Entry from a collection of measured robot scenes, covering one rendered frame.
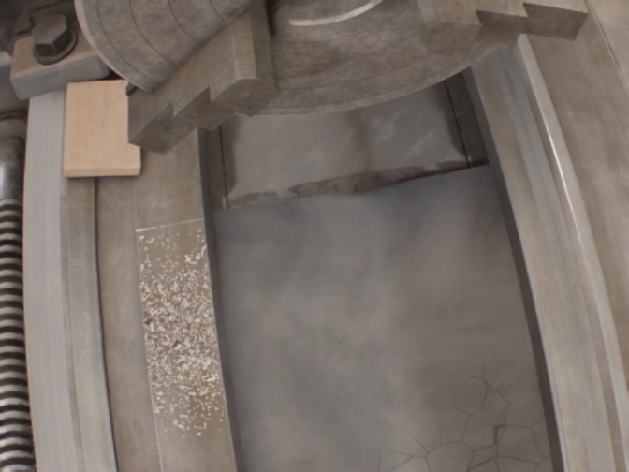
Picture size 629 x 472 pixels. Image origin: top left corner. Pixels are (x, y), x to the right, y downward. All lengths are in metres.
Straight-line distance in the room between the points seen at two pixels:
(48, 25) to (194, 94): 0.28
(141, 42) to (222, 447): 0.27
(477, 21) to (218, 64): 0.13
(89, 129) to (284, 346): 0.22
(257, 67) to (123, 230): 0.27
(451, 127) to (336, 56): 0.35
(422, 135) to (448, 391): 0.23
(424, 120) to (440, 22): 0.42
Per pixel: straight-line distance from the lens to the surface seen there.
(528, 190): 0.76
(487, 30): 0.55
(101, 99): 0.82
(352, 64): 0.60
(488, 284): 0.84
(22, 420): 0.86
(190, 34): 0.56
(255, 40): 0.55
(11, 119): 0.98
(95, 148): 0.79
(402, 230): 0.87
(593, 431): 0.68
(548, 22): 0.57
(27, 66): 0.83
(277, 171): 0.92
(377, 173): 0.91
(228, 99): 0.54
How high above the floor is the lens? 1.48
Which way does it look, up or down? 61 degrees down
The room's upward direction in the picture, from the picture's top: 11 degrees counter-clockwise
